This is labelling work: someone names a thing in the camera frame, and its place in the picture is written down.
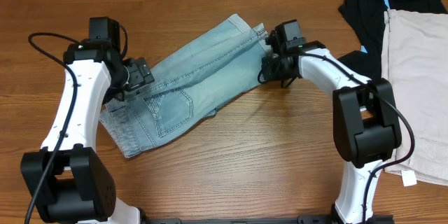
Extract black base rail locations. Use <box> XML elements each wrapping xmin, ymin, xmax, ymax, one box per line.
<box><xmin>139</xmin><ymin>213</ymin><xmax>396</xmax><ymax>224</ymax></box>

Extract light blue denim shorts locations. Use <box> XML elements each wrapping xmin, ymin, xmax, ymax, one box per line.
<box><xmin>99</xmin><ymin>14</ymin><xmax>272</xmax><ymax>158</ymax></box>

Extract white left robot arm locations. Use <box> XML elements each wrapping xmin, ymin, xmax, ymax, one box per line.
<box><xmin>20</xmin><ymin>40</ymin><xmax>149</xmax><ymax>223</ymax></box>

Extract beige cloth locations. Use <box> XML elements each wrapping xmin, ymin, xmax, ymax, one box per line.
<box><xmin>381</xmin><ymin>9</ymin><xmax>447</xmax><ymax>186</ymax></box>

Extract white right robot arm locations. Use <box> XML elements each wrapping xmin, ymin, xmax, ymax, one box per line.
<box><xmin>258</xmin><ymin>27</ymin><xmax>401</xmax><ymax>223</ymax></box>

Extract black garment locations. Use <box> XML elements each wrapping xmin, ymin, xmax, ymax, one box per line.
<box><xmin>338</xmin><ymin>0</ymin><xmax>447</xmax><ymax>80</ymax></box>

